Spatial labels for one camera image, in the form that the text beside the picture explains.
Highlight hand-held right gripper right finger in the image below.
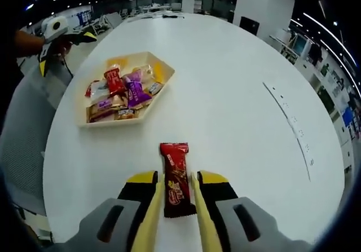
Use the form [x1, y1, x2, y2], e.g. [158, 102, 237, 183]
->
[196, 170, 314, 252]

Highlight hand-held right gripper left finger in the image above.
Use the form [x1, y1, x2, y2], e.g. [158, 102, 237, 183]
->
[56, 170, 159, 252]

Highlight cream food tongs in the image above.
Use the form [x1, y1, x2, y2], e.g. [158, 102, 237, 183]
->
[131, 171, 225, 252]

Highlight long red snack bar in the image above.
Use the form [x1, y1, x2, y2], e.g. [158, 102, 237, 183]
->
[159, 142, 197, 218]

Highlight cream hexagonal container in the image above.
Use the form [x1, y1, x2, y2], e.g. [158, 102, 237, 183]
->
[76, 51, 176, 129]

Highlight pile of snack packets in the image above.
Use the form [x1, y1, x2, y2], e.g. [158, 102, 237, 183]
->
[85, 63, 164, 123]

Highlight person's left hand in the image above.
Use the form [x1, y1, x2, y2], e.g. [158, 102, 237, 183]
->
[58, 42, 71, 58]

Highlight grey mesh office chair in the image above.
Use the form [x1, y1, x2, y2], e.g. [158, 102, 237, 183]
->
[0, 64, 74, 218]

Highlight white square pillar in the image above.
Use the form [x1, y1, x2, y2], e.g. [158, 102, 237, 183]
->
[234, 0, 296, 24]

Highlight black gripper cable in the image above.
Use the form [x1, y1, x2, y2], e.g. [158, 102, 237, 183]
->
[60, 51, 74, 79]

